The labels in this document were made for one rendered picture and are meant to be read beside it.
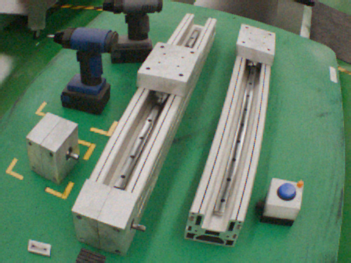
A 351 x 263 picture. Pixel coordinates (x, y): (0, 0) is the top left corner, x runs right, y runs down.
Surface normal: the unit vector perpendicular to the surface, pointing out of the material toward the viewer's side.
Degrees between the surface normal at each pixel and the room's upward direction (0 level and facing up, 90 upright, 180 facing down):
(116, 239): 90
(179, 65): 0
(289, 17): 90
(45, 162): 90
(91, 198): 0
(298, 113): 0
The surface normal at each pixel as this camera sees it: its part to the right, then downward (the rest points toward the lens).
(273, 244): 0.10, -0.77
